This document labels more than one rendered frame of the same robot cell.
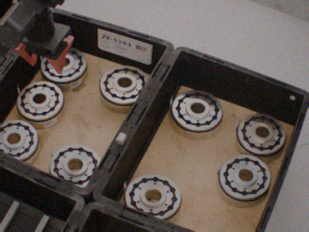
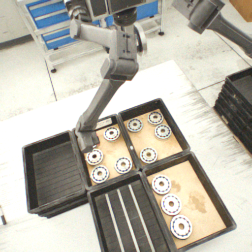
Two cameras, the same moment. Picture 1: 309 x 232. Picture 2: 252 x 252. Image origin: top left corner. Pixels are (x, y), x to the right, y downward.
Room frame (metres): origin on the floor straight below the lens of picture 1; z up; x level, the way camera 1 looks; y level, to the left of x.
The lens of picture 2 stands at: (0.26, 0.31, 1.98)
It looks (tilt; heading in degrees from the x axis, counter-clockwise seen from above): 59 degrees down; 329
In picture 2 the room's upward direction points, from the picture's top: 10 degrees counter-clockwise
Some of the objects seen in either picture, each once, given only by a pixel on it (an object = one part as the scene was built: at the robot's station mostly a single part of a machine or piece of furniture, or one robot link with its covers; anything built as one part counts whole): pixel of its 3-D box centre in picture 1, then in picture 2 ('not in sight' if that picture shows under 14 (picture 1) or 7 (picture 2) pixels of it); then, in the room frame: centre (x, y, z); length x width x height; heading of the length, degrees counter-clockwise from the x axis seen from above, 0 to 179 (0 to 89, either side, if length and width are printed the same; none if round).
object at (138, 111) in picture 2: (210, 161); (151, 135); (0.69, -0.11, 0.87); 0.40 x 0.30 x 0.11; 160
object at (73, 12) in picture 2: not in sight; (79, 15); (1.13, -0.08, 1.45); 0.09 x 0.08 x 0.12; 72
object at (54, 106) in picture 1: (39, 100); (94, 156); (0.82, 0.24, 0.86); 0.10 x 0.10 x 0.01
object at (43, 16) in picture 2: not in sight; (68, 20); (2.55, -0.55, 0.60); 0.72 x 0.03 x 0.56; 72
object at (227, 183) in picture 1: (245, 177); (163, 131); (0.66, -0.18, 0.86); 0.10 x 0.10 x 0.01
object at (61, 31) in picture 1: (38, 25); (86, 138); (0.82, 0.22, 1.07); 0.10 x 0.07 x 0.07; 68
